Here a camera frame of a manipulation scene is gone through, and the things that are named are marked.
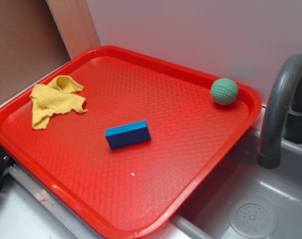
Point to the brown cardboard panel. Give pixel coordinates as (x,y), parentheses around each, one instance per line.
(30,45)

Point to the wooden board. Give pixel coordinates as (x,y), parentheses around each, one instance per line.
(75,25)

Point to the yellow cloth rag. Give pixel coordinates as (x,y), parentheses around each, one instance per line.
(58,97)

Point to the blue rectangular block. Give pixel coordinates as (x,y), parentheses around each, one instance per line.
(128,134)

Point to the grey toy faucet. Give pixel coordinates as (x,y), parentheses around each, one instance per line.
(283,115)

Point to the green dimpled ball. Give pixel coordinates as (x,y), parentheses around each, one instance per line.
(224,91)

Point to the grey plastic sink basin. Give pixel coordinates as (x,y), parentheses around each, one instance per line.
(242,200)

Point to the red plastic tray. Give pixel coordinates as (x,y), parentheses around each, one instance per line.
(129,192)

